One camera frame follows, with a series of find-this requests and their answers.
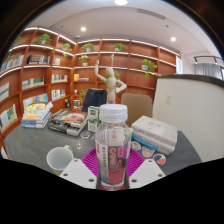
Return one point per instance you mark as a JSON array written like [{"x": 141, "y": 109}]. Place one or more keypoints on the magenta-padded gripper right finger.
[{"x": 148, "y": 173}]

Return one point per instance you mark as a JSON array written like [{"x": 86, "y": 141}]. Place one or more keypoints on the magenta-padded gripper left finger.
[{"x": 78, "y": 173}]

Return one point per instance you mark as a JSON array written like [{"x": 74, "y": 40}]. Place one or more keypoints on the clear plastic water bottle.
[{"x": 113, "y": 150}]

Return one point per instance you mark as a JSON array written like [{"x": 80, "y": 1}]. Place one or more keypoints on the yellow striped white mug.
[{"x": 59, "y": 158}]

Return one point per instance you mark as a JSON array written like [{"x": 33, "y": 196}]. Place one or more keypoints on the stack of white books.
[{"x": 155, "y": 131}]

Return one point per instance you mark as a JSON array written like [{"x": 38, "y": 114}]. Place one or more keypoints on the stack of dark books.
[{"x": 68, "y": 120}]

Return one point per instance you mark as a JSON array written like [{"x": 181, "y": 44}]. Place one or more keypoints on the tall white green carton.
[{"x": 93, "y": 118}]

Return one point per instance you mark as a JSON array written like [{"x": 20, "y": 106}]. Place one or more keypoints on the tan upholstered chair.
[{"x": 138, "y": 106}]

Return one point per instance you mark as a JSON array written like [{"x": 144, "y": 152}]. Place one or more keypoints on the stack of colourful books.
[{"x": 36, "y": 115}]

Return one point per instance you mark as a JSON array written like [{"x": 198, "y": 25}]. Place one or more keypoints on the dark blue chair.
[{"x": 94, "y": 100}]

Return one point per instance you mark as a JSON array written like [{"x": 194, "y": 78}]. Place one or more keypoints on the wooden artist mannequin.
[{"x": 111, "y": 83}]

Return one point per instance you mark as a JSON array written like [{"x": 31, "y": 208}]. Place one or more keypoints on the wooden shelf unit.
[{"x": 140, "y": 73}]

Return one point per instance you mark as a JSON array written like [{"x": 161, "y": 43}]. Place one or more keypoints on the grey window curtain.
[{"x": 208, "y": 70}]

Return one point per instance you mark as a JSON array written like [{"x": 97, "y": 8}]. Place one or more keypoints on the round ceiling lights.
[{"x": 120, "y": 2}]

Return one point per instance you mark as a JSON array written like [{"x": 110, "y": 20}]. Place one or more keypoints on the white light switch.
[{"x": 169, "y": 99}]

